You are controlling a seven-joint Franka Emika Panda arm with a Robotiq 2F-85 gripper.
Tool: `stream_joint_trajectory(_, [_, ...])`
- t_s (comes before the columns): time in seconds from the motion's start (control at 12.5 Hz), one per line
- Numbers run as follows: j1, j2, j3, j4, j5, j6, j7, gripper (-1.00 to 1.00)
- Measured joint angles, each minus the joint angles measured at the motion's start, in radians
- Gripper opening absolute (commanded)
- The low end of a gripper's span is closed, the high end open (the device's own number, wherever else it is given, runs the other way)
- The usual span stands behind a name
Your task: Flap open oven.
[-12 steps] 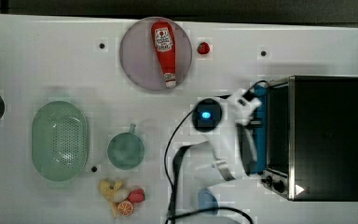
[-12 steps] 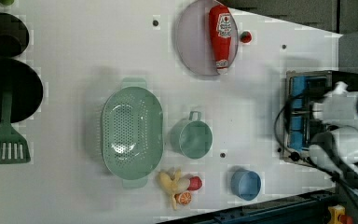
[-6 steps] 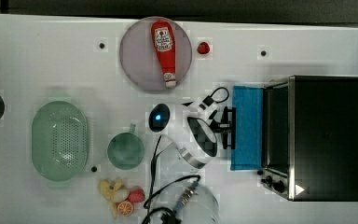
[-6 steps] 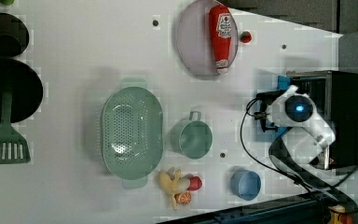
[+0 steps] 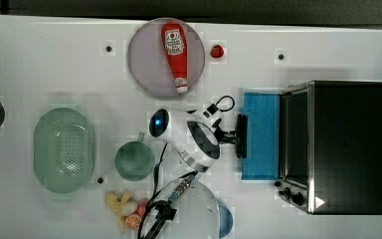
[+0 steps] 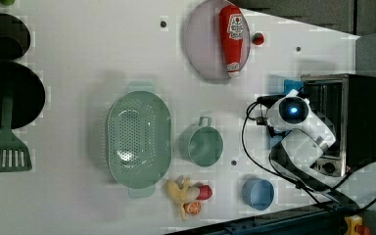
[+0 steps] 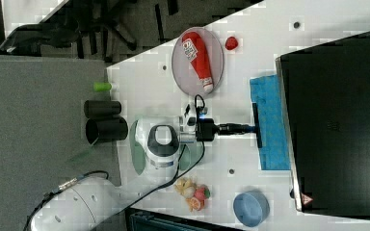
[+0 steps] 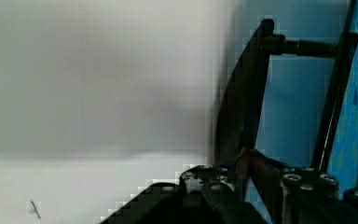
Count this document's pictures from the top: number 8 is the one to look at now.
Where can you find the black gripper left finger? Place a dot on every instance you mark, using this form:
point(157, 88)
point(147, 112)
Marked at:
point(212, 194)

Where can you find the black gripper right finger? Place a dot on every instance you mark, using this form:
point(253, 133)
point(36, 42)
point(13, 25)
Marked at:
point(301, 195)

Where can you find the black toaster oven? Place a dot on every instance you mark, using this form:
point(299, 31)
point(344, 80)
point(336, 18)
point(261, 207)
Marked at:
point(297, 86)

